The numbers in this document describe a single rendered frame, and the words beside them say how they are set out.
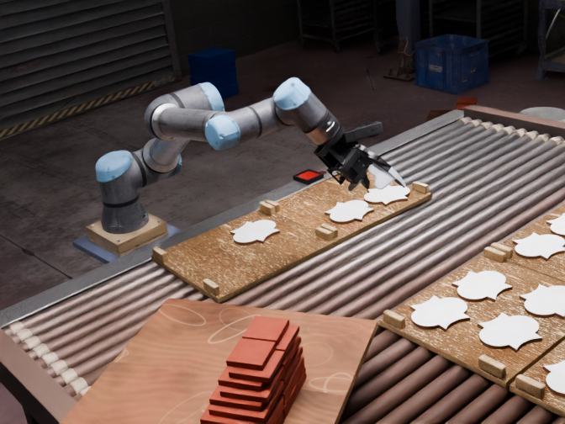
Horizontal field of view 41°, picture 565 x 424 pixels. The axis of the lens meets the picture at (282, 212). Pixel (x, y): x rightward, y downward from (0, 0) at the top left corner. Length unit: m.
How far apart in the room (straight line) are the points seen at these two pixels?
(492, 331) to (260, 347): 0.62
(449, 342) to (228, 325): 0.49
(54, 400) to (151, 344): 0.24
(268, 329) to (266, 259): 0.74
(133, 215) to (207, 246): 0.32
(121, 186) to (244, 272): 0.55
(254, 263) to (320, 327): 0.53
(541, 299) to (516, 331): 0.15
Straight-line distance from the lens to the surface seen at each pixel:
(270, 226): 2.27
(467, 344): 1.75
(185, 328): 1.69
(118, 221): 2.45
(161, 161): 2.38
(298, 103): 1.68
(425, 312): 1.83
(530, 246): 2.12
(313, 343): 1.58
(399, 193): 2.42
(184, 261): 2.18
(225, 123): 1.69
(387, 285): 1.99
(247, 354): 1.34
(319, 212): 2.36
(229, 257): 2.16
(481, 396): 1.64
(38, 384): 1.81
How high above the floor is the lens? 1.95
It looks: 25 degrees down
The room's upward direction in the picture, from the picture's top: 7 degrees counter-clockwise
